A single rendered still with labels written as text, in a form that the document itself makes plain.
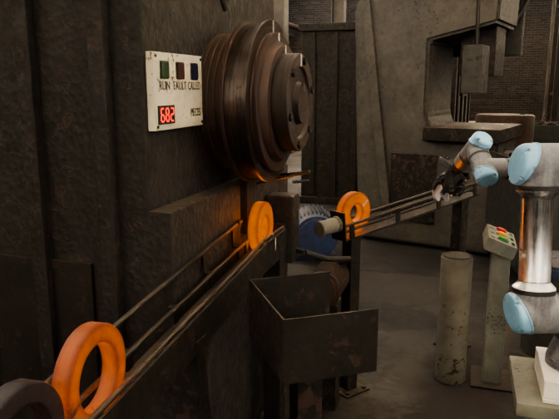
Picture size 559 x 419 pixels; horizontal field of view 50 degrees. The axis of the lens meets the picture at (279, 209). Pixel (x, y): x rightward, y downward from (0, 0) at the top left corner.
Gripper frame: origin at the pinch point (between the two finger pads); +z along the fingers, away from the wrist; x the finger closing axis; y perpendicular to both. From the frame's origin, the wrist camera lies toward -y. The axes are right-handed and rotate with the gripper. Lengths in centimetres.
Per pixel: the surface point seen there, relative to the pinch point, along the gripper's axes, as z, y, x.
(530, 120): 171, -265, 277
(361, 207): 0.9, 8.7, -33.2
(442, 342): 35, 46, 8
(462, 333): 29, 45, 14
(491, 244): -4.6, 25.5, 13.1
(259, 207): -20, 30, -80
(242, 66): -59, 14, -93
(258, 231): -17, 36, -80
